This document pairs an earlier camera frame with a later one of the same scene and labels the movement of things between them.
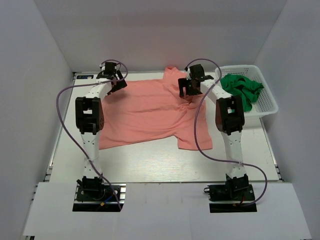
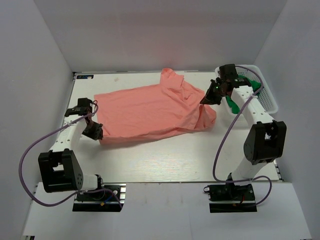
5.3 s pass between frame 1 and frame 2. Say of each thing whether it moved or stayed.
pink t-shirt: moved
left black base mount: stayed
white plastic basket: stayed
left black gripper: moved
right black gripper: moved
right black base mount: stayed
